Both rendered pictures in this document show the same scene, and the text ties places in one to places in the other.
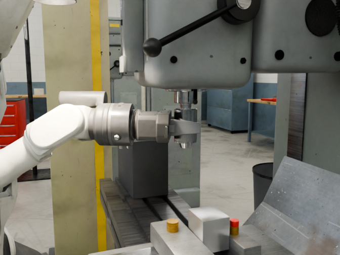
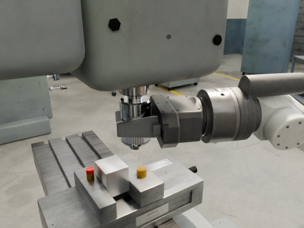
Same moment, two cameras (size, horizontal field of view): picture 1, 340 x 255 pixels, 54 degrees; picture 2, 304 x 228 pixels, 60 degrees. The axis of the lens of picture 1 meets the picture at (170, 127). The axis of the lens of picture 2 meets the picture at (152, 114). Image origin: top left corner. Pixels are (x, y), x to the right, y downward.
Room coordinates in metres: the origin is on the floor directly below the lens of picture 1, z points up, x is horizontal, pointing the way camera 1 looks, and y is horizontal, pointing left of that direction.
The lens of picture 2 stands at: (1.06, -0.09, 1.39)
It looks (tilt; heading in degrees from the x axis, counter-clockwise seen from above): 21 degrees down; 167
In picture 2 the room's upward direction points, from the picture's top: straight up
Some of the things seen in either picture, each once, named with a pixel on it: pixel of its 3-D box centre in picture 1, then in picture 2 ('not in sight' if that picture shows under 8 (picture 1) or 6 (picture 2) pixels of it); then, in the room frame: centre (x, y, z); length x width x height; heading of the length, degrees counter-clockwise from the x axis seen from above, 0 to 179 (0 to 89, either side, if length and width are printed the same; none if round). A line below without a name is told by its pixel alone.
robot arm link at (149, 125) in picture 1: (141, 126); (192, 118); (0.69, 0.06, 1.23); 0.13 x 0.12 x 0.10; 177
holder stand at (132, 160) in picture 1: (141, 159); not in sight; (1.14, 0.10, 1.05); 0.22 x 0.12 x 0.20; 21
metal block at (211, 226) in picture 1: (208, 228); (111, 175); (0.57, -0.07, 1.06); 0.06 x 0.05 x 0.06; 21
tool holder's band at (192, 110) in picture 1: (185, 110); (135, 102); (0.68, -0.03, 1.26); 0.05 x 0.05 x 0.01
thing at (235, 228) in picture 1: (234, 226); (90, 173); (0.56, -0.11, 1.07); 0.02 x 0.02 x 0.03
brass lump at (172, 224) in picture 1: (172, 225); (141, 172); (0.57, 0.00, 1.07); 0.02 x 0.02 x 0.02
